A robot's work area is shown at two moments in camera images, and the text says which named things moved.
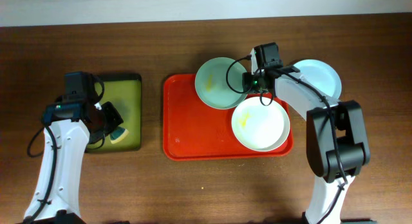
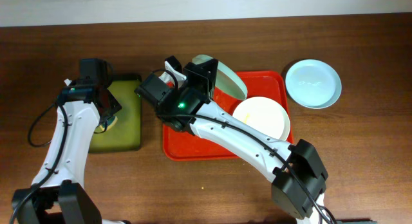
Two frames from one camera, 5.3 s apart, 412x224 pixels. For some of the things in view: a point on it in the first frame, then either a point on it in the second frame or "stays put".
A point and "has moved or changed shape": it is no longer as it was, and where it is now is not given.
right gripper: (252, 80) to (201, 80)
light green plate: (212, 86) has moved or changed shape
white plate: (260, 127) stays put
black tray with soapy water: (124, 91) stays put
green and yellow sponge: (118, 134) has moved or changed shape
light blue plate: (321, 74) stays put
